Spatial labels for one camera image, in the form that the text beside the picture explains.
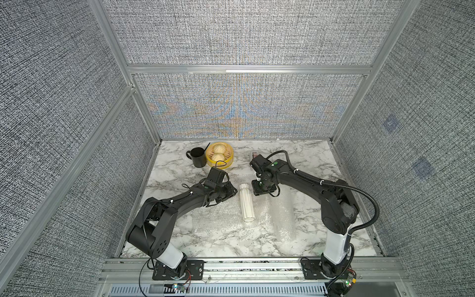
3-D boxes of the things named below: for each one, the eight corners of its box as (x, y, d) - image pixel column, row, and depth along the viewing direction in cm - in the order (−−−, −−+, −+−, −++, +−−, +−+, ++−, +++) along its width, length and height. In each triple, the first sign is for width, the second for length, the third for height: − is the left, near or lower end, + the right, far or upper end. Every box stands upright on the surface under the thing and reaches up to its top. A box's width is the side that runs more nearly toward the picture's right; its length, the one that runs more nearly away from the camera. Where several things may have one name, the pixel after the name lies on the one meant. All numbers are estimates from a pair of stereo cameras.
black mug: (187, 167, 109) (183, 156, 101) (189, 158, 113) (185, 147, 106) (206, 167, 109) (204, 157, 101) (207, 158, 113) (205, 147, 106)
